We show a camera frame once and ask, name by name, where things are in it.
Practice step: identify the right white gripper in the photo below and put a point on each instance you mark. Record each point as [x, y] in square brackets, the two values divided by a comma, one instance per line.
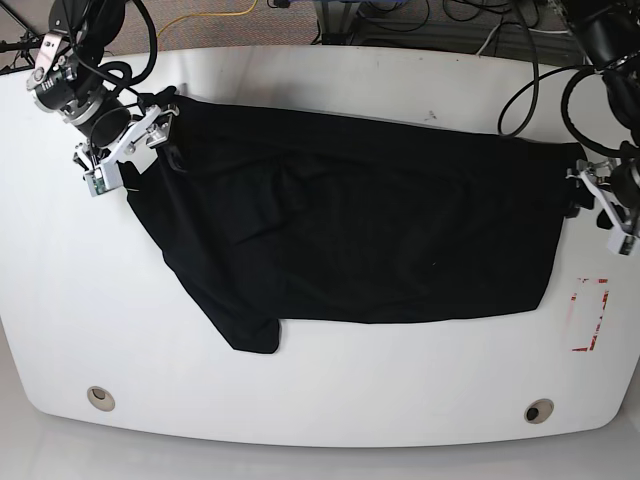
[151, 130]

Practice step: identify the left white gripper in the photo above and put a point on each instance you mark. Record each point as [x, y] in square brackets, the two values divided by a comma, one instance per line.
[612, 195]

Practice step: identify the black T-shirt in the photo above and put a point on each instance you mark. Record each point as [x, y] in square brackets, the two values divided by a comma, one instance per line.
[293, 215]

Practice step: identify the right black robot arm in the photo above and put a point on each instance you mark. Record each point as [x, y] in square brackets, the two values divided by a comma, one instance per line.
[97, 97]

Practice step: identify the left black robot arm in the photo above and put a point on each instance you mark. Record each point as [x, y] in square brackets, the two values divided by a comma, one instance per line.
[607, 32]

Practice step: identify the red tape rectangle marker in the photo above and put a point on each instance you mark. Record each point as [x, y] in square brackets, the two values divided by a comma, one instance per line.
[587, 308]

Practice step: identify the black tripod stand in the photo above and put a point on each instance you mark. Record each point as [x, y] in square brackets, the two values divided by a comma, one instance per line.
[20, 41]

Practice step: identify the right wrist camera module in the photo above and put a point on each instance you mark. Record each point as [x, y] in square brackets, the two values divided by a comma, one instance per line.
[103, 179]

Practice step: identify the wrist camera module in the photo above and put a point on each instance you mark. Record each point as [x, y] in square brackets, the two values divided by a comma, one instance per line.
[622, 243]
[103, 179]

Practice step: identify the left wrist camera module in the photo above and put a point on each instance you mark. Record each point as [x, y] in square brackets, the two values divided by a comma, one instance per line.
[622, 243]

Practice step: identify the right table cable grommet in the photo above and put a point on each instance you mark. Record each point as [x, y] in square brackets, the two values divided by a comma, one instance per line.
[539, 411]

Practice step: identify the table cable grommet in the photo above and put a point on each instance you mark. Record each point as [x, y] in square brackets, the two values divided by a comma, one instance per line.
[100, 399]
[539, 411]

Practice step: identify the left table cable grommet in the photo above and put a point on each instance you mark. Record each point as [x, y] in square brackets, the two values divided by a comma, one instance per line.
[100, 399]

